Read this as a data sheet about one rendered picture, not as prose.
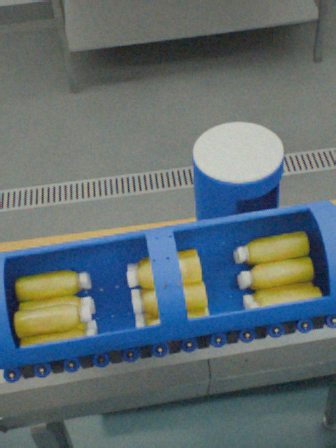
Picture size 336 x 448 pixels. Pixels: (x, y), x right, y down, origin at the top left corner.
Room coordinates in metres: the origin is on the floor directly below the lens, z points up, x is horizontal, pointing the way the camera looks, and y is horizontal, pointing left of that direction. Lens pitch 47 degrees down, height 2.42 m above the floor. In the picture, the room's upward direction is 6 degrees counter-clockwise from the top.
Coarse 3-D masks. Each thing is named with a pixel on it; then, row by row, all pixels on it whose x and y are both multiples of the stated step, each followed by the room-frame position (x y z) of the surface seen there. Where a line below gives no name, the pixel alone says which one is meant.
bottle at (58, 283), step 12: (24, 276) 1.09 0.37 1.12; (36, 276) 1.08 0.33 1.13; (48, 276) 1.08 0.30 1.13; (60, 276) 1.07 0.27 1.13; (72, 276) 1.08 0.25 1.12; (24, 288) 1.05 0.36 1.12; (36, 288) 1.05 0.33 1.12; (48, 288) 1.05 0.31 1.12; (60, 288) 1.05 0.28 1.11; (72, 288) 1.05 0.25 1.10; (24, 300) 1.04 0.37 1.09; (36, 300) 1.05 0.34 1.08
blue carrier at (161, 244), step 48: (96, 240) 1.10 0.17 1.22; (144, 240) 1.18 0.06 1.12; (192, 240) 1.19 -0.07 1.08; (240, 240) 1.19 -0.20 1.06; (0, 288) 0.98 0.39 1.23; (96, 288) 1.13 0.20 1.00; (0, 336) 0.89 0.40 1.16; (96, 336) 0.89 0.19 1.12; (144, 336) 0.90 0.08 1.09; (192, 336) 0.92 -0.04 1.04
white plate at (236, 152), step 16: (224, 128) 1.69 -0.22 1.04; (240, 128) 1.68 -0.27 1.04; (256, 128) 1.67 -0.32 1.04; (208, 144) 1.62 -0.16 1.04; (224, 144) 1.61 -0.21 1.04; (240, 144) 1.61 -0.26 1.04; (256, 144) 1.60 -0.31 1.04; (272, 144) 1.59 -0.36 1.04; (208, 160) 1.55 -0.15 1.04; (224, 160) 1.54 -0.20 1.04; (240, 160) 1.53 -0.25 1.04; (256, 160) 1.52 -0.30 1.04; (272, 160) 1.52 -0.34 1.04; (224, 176) 1.47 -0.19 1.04; (240, 176) 1.46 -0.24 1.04; (256, 176) 1.45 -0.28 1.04
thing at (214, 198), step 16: (208, 176) 1.49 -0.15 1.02; (272, 176) 1.47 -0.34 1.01; (208, 192) 1.49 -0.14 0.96; (224, 192) 1.45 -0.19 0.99; (240, 192) 1.44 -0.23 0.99; (256, 192) 1.44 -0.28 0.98; (272, 192) 1.63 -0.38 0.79; (208, 208) 1.49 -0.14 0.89; (224, 208) 1.45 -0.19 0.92; (240, 208) 1.71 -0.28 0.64; (256, 208) 1.68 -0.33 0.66; (272, 208) 1.62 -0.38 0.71
